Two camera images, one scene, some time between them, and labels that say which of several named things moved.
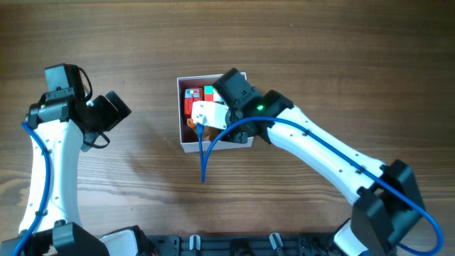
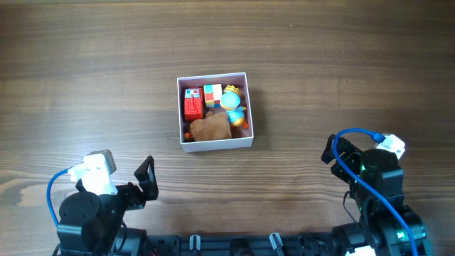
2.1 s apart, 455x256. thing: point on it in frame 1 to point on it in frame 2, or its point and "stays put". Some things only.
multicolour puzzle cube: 209,93 stays put
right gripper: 238,135 to 348,163
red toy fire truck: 192,94 stays put
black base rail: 273,244 stays put
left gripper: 115,116 to 146,176
